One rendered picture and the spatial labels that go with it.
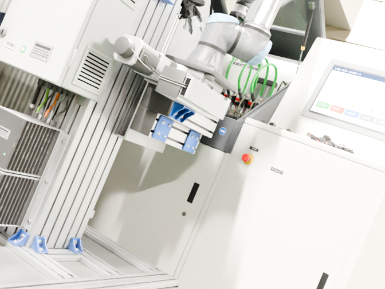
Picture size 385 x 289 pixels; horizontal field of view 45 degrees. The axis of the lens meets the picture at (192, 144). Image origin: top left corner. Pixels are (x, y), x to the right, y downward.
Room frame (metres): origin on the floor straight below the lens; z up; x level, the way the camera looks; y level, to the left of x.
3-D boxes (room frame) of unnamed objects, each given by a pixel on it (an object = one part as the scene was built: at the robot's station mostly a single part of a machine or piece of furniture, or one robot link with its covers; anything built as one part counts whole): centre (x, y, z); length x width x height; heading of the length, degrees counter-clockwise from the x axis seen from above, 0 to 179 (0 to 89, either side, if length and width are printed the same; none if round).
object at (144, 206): (2.40, 0.11, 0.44); 0.65 x 0.02 x 0.68; 55
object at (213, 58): (1.82, 0.08, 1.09); 0.15 x 0.15 x 0.10
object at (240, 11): (2.28, 0.04, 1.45); 0.08 x 0.08 x 0.05
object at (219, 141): (2.41, 0.09, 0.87); 0.62 x 0.04 x 0.16; 55
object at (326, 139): (2.06, -0.56, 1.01); 0.23 x 0.11 x 0.06; 55
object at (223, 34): (1.82, 0.07, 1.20); 0.13 x 0.12 x 0.14; 102
